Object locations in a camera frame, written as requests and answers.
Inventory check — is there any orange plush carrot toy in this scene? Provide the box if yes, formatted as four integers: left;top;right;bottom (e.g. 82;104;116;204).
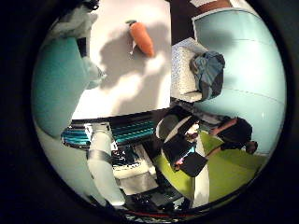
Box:
125;19;156;59

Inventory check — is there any teal and white plush toy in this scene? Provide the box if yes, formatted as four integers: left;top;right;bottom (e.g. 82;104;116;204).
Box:
31;4;107;138

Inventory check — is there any teal striped rack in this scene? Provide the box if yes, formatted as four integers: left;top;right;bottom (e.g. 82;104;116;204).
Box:
60;119;157;148

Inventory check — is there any person in black shirt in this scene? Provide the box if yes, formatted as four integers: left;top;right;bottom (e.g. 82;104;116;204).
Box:
207;116;260;157

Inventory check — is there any white speckled chair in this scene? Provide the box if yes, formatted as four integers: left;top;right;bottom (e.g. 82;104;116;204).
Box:
170;36;209;105

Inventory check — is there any blue grey crumpled cloth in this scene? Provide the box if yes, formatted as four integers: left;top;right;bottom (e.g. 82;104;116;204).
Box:
189;50;226;101

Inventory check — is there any brown wooden cabinet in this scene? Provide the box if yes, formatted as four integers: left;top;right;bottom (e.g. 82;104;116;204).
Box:
197;0;234;14

